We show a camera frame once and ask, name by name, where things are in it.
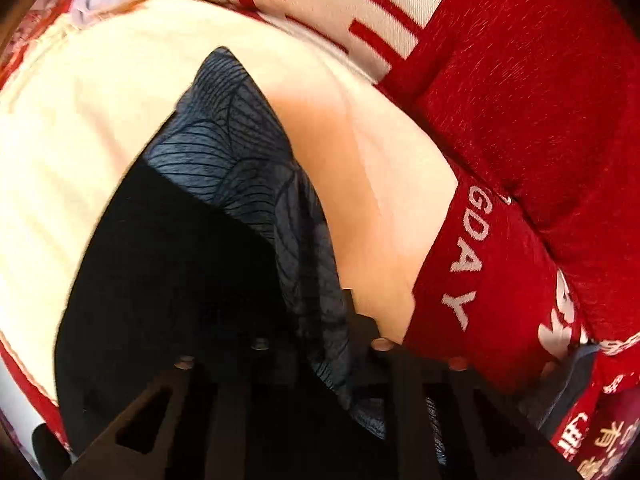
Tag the red sofa cover with characters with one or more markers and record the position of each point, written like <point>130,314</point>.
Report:
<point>533,104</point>

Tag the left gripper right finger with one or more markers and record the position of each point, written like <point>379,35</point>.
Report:
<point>442,421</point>

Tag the black pants with patterned waistband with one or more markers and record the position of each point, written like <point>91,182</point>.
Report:
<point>229,246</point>

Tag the red cushion with gold characters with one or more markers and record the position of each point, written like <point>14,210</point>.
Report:
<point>598,431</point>

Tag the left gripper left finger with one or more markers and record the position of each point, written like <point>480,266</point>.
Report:
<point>173,430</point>

